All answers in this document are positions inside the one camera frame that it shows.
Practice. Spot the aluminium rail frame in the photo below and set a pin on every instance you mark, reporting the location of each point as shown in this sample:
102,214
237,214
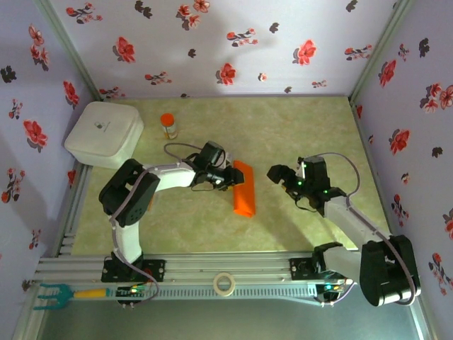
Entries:
226,263

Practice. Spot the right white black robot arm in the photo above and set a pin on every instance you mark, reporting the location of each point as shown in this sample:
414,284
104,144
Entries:
354,219

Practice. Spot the white tape roll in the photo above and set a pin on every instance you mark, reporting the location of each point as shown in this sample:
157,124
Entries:
215,284

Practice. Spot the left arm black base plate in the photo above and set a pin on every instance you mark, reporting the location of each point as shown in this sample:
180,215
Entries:
157,269

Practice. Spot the wide aluminium side rail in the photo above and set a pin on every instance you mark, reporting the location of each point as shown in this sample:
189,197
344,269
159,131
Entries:
69,233

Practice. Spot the white square plastic container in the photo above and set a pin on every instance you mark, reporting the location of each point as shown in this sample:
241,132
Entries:
102,131

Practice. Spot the orange cloth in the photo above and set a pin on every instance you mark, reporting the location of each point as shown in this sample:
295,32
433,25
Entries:
244,198

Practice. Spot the orange-capped small bottle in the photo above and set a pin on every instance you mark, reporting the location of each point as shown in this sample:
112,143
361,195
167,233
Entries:
169,127

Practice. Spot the aluminium corner post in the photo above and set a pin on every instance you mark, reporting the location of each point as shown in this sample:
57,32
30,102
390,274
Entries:
377,53
70,53

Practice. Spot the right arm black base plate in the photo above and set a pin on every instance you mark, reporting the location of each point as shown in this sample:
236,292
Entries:
299,269

